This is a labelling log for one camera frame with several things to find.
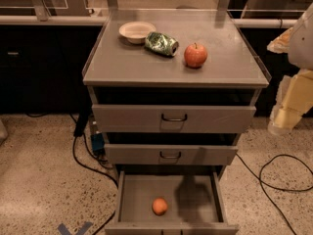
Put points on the white bowl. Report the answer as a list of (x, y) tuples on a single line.
[(136, 32)]

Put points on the red apple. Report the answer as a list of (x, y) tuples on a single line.
[(195, 55)]

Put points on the top grey drawer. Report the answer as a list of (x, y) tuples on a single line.
[(176, 119)]

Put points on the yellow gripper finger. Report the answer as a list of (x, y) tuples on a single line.
[(294, 99)]

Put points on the middle grey drawer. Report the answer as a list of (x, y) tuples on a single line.
[(126, 154)]

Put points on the grey drawer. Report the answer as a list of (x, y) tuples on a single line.
[(176, 119), (126, 154), (195, 206)]

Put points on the grey drawer cabinet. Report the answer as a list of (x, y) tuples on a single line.
[(119, 73)]

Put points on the orange fruit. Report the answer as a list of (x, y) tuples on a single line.
[(159, 206)]

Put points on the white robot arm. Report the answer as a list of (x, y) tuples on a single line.
[(297, 42)]

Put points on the crushed green can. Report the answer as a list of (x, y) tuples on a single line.
[(161, 43)]

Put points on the bottom grey drawer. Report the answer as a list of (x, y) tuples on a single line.
[(195, 206)]

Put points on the blue power box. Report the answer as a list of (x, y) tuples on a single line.
[(97, 140)]

